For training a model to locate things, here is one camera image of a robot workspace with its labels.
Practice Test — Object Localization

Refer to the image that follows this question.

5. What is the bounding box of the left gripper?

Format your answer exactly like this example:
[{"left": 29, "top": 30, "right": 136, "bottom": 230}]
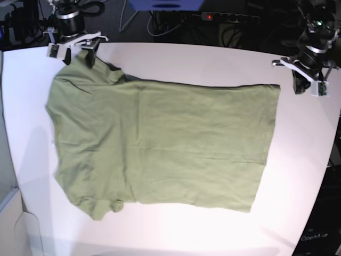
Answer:
[{"left": 272, "top": 45, "right": 340, "bottom": 94}]

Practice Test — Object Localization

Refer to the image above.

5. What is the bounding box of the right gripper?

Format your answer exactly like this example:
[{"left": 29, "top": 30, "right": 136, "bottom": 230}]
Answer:
[{"left": 44, "top": 15, "right": 109, "bottom": 68}]

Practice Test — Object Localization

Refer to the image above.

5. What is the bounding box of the green T-shirt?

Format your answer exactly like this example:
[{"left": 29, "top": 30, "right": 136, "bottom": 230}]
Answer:
[{"left": 46, "top": 51, "right": 281, "bottom": 220}]

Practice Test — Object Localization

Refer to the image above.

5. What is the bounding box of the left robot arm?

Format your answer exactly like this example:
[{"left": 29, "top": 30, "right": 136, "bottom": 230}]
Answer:
[{"left": 272, "top": 1, "right": 340, "bottom": 97}]

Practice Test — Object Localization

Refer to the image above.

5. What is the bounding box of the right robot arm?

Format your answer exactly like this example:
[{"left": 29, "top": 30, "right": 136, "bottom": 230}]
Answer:
[{"left": 43, "top": 1, "right": 109, "bottom": 68}]

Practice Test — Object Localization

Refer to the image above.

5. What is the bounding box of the blue box overhead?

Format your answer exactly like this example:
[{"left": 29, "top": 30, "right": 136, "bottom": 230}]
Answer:
[{"left": 129, "top": 0, "right": 204, "bottom": 11}]

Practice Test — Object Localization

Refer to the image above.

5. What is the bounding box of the black OpenArm case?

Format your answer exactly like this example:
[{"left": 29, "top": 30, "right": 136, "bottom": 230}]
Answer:
[{"left": 293, "top": 161, "right": 340, "bottom": 255}]

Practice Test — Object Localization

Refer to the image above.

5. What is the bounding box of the white plastic bin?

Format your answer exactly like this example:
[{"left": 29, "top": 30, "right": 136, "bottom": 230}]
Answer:
[{"left": 1, "top": 188, "right": 44, "bottom": 256}]

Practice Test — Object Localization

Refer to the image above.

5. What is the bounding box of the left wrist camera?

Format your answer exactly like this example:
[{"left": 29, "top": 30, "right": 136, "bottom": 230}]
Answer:
[{"left": 311, "top": 81, "right": 329, "bottom": 97}]

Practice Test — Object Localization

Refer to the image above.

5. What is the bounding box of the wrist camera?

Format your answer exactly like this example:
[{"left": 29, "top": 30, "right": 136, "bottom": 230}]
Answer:
[
  {"left": 311, "top": 81, "right": 329, "bottom": 97},
  {"left": 47, "top": 43, "right": 67, "bottom": 60}
]

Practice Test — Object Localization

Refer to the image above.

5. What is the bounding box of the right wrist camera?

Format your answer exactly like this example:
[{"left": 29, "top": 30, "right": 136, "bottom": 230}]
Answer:
[{"left": 47, "top": 43, "right": 67, "bottom": 60}]

